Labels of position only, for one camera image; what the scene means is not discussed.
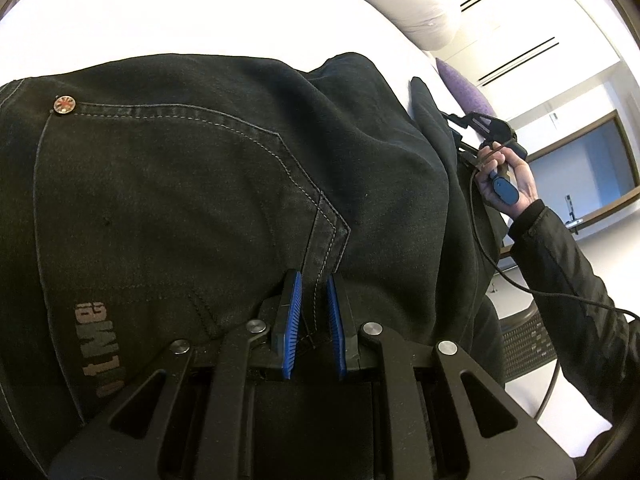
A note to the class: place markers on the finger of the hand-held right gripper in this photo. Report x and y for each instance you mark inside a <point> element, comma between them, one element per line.
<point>457,120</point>

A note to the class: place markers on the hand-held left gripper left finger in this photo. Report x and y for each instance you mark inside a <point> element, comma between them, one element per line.
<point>291,325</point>

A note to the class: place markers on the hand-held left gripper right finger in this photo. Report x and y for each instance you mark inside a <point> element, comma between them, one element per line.
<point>337,330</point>

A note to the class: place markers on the black denim pants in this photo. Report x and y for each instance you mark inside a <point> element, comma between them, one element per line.
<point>200,185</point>

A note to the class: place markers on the person's right forearm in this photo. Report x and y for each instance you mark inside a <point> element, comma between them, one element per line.
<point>565,285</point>

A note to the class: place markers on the person's right hand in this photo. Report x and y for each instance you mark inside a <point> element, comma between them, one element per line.
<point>520,180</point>

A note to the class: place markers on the purple pillow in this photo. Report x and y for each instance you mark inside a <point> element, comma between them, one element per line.
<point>462,85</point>

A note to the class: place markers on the black mesh chair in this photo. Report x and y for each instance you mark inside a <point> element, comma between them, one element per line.
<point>527,342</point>

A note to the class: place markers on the bed with white sheet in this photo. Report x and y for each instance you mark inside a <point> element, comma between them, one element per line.
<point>175,5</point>

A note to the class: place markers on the wood-framed wall recess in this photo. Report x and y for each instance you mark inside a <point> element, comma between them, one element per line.
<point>575,170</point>

